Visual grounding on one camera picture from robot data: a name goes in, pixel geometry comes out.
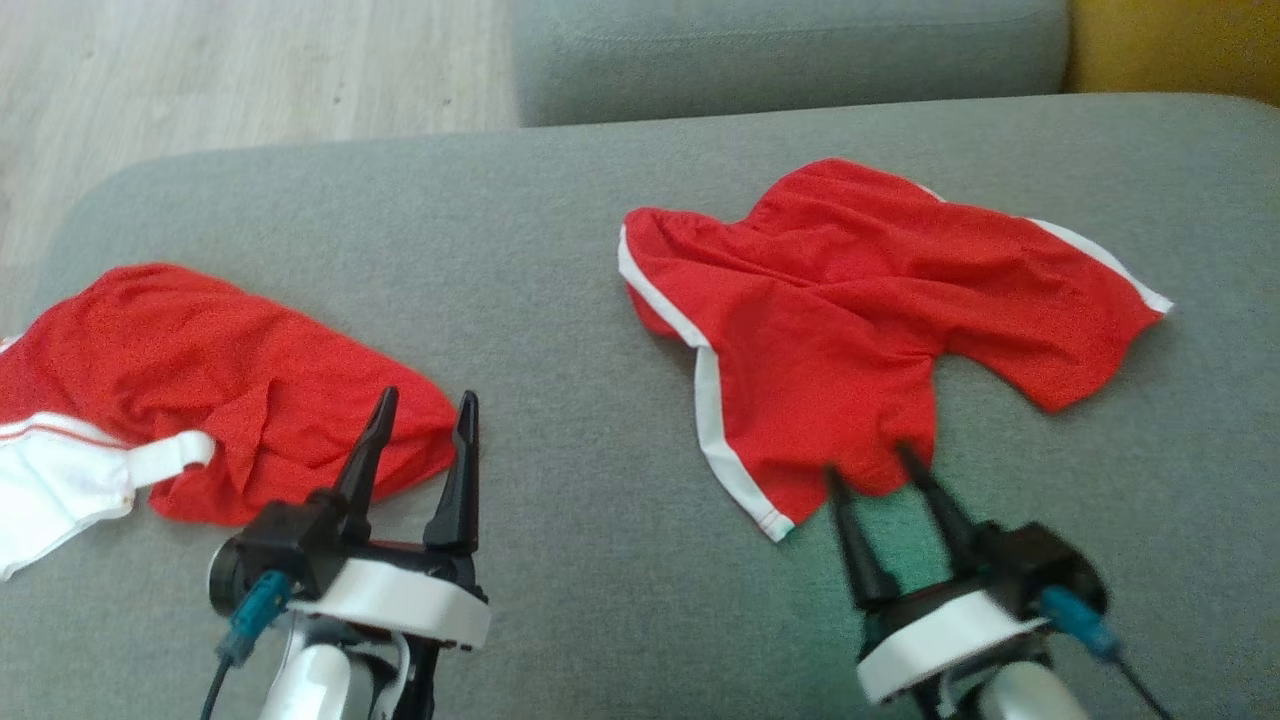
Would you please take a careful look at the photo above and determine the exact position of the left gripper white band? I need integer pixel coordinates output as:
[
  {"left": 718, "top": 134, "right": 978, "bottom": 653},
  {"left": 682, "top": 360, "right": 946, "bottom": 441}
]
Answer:
[{"left": 290, "top": 387, "right": 491, "bottom": 651}]

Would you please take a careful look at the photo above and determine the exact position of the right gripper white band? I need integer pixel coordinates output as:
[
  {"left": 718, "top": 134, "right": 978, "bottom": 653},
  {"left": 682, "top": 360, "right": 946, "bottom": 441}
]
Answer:
[{"left": 825, "top": 443, "right": 1051, "bottom": 706}]

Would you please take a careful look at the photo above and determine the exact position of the red shorts white trim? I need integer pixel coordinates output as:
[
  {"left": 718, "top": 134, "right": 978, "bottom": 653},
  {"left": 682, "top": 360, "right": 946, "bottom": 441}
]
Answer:
[{"left": 617, "top": 157, "right": 1175, "bottom": 543}]

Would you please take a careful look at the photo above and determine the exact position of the red and white shirt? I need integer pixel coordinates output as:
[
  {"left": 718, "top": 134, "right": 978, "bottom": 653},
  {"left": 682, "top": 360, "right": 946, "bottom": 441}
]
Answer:
[{"left": 0, "top": 262, "right": 459, "bottom": 583}]

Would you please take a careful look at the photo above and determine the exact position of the long grey sofa seat cushion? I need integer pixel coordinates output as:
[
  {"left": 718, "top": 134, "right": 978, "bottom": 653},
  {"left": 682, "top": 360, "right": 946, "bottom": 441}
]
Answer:
[{"left": 512, "top": 0, "right": 1071, "bottom": 128}]

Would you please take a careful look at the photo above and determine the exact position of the large yellow sofa backrest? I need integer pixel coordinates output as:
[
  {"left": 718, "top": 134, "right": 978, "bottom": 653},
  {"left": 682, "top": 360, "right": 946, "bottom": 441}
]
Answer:
[{"left": 1065, "top": 0, "right": 1280, "bottom": 106}]

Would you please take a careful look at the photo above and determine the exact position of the right camera cable teal plug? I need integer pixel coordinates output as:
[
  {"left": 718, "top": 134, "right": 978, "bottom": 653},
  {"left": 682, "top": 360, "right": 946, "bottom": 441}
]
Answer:
[{"left": 1040, "top": 588, "right": 1176, "bottom": 720}]

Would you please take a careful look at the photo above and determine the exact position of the camera cable teal plug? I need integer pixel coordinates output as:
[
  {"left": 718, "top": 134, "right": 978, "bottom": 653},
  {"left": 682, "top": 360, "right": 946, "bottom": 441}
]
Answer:
[
  {"left": 1040, "top": 588, "right": 1176, "bottom": 720},
  {"left": 200, "top": 570, "right": 293, "bottom": 720}
]

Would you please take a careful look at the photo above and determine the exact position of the left camera cable teal plug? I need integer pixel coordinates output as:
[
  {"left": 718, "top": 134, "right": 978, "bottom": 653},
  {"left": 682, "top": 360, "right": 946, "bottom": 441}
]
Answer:
[{"left": 200, "top": 570, "right": 293, "bottom": 720}]

